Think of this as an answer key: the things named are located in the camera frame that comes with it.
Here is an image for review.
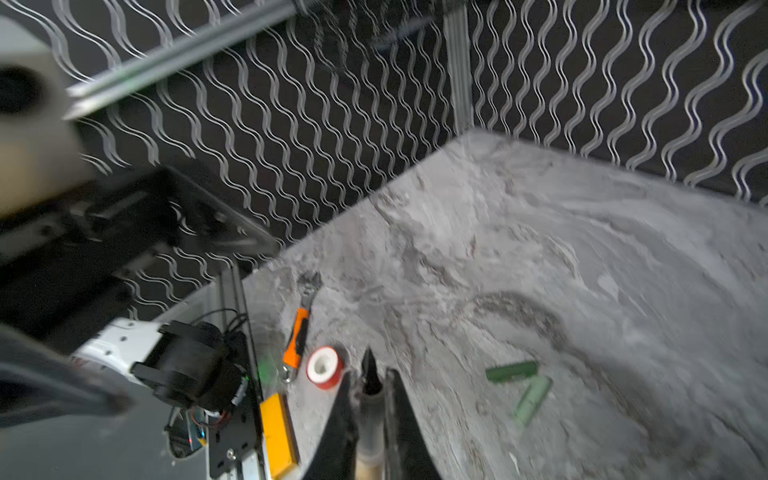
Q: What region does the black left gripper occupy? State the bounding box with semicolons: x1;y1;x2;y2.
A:
1;164;279;336

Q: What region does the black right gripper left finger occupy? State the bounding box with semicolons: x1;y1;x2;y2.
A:
303;372;359;480

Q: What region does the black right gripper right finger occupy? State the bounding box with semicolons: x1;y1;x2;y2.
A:
384;368;441;480

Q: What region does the light green pen cap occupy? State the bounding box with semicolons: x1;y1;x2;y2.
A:
513;376;553;428

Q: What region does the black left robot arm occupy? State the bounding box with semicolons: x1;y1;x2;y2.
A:
1;161;278;427

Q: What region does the dark green pen cap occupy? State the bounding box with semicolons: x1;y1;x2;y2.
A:
485;360;539;384

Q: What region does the yellow card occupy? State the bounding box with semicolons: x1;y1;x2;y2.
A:
259;393;299;479

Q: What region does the red white tape roll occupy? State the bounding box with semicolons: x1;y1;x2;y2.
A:
306;346;344;390

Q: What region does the orange utility knife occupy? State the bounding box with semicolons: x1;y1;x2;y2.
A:
279;271;323;384

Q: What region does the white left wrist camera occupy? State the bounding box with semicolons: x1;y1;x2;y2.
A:
1;17;94;217

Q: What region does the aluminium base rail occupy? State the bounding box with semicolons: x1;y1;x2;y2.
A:
157;265;268;479

